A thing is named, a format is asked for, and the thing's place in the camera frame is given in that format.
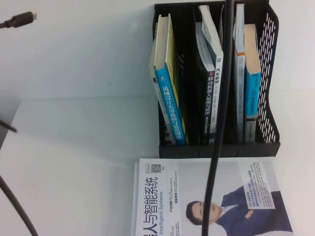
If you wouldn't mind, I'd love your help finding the blue and grey DTC book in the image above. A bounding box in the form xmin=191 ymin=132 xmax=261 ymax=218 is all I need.
xmin=243 ymin=24 xmax=262 ymax=144

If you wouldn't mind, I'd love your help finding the blue spine yellow cover book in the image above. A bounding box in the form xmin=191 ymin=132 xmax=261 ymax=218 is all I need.
xmin=154 ymin=13 xmax=190 ymax=146

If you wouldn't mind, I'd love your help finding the black mobile robot book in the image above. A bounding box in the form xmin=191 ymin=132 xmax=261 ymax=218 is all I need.
xmin=195 ymin=22 xmax=216 ymax=146

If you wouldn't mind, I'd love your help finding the white spine teal cover book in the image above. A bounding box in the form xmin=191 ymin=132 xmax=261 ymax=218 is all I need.
xmin=198 ymin=4 xmax=224 ymax=141

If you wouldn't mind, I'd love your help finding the white book with orange band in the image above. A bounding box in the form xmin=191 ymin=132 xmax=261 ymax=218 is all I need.
xmin=232 ymin=3 xmax=247 ymax=143

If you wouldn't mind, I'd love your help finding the black plastic mesh book stand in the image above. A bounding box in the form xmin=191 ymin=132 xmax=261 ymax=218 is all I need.
xmin=154 ymin=0 xmax=282 ymax=159

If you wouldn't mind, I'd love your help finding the white magazine with suited man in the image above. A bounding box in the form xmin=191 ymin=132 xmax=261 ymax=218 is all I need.
xmin=138 ymin=157 xmax=295 ymax=236

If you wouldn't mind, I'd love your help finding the thin white magazine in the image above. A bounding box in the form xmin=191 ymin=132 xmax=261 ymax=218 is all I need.
xmin=131 ymin=161 xmax=141 ymax=236

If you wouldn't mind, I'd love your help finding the black right camera cable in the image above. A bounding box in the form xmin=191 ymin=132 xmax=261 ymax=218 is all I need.
xmin=201 ymin=0 xmax=235 ymax=236

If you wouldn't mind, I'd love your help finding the thin black cable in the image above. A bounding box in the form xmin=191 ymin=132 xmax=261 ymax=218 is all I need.
xmin=0 ymin=119 xmax=18 ymax=134

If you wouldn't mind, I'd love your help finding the black cable with USB plug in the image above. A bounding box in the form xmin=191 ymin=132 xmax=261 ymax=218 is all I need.
xmin=0 ymin=11 xmax=38 ymax=30

